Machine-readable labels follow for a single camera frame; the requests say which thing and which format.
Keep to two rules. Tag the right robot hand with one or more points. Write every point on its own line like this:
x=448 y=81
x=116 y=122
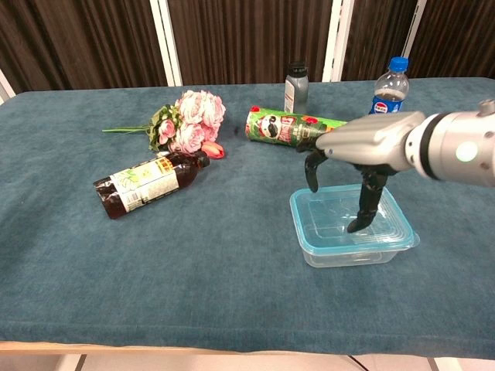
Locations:
x=367 y=139

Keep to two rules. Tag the blue translucent container lid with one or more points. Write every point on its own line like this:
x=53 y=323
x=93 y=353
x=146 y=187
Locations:
x=321 y=224

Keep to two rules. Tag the clear plastic food container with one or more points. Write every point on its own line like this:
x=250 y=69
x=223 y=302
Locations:
x=348 y=259

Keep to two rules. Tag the Pepsi bottle with blue cap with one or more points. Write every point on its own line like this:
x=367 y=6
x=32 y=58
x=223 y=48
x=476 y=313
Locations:
x=390 y=89

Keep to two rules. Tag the grey bottle with black cap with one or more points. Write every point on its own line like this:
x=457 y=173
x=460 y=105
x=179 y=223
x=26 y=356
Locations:
x=295 y=92

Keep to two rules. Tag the green Pringles can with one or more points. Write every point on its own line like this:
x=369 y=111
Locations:
x=278 y=127

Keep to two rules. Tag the red tulip bud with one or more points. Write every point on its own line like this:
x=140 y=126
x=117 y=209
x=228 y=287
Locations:
x=212 y=150

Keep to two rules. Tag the pink artificial flower bouquet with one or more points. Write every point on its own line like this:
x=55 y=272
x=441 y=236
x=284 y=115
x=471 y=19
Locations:
x=193 y=108

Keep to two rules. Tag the brown tea bottle with label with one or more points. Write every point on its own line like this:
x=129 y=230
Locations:
x=143 y=183

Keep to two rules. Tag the teal tablecloth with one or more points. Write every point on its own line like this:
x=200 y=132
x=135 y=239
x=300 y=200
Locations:
x=154 y=270

